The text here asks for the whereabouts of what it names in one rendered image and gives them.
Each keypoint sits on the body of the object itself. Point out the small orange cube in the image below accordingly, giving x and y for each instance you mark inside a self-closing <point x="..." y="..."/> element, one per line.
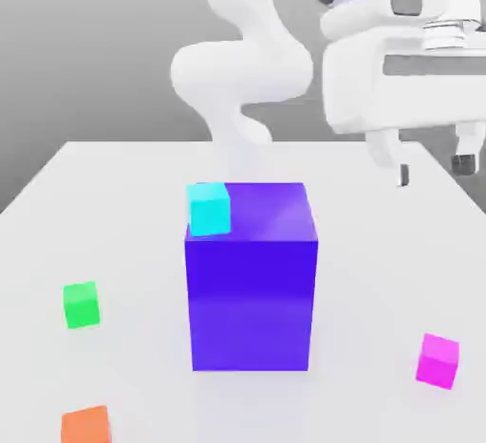
<point x="85" y="426"/>

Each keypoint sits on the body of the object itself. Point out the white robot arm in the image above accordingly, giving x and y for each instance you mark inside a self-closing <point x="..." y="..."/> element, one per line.
<point x="243" y="71"/>

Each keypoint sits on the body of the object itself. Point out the small magenta cube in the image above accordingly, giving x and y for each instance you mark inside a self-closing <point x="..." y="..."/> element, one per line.
<point x="436" y="363"/>

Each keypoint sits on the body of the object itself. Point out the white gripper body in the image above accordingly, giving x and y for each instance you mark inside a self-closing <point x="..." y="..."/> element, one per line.
<point x="353" y="86"/>

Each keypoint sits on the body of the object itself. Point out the large blue box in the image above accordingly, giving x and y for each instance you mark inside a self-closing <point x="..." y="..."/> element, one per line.
<point x="250" y="299"/>

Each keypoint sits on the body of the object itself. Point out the small cyan cube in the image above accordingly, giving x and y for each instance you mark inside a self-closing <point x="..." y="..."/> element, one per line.
<point x="210" y="211"/>

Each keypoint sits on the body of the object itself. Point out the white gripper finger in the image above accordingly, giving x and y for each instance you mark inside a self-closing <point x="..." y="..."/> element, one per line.
<point x="383" y="149"/>
<point x="465" y="147"/>

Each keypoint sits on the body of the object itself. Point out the small green cube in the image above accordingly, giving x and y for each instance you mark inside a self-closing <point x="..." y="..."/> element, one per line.
<point x="81" y="306"/>

